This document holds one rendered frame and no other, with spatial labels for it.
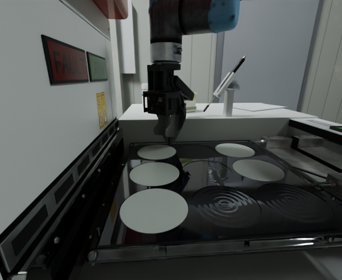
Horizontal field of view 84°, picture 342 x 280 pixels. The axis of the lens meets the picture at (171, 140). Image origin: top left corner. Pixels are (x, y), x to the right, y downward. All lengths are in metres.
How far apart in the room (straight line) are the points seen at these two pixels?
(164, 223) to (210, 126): 0.39
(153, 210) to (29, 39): 0.24
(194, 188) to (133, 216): 0.12
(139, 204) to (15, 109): 0.20
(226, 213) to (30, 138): 0.25
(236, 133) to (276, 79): 2.05
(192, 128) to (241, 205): 0.33
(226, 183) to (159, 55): 0.31
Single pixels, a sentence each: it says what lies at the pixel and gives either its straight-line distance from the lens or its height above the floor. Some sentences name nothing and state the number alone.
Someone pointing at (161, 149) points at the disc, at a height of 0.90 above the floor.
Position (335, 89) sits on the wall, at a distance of 3.23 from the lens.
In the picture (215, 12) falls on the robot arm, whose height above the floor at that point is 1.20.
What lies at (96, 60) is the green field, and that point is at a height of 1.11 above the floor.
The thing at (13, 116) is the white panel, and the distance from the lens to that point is 0.20.
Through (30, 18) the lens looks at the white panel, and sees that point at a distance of 0.24.
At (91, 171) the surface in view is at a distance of 0.33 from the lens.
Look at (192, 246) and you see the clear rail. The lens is 0.25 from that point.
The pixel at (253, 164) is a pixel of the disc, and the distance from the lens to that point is 0.46.
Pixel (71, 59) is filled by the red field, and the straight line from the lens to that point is 0.30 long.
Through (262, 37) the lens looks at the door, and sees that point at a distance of 2.56.
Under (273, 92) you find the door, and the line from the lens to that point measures 2.65.
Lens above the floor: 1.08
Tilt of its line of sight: 18 degrees down
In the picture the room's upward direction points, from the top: straight up
